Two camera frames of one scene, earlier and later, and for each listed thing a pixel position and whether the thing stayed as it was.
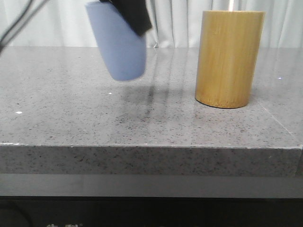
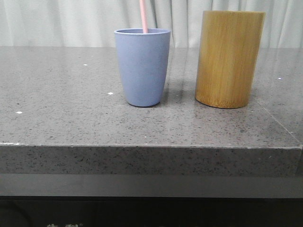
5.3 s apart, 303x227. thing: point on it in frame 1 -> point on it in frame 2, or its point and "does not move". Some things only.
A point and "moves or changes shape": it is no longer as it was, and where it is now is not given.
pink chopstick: x=231 y=6 moves or changes shape
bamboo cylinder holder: x=229 y=48 does not move
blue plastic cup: x=124 y=50 -> x=143 y=57
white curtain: x=175 y=23 does not move
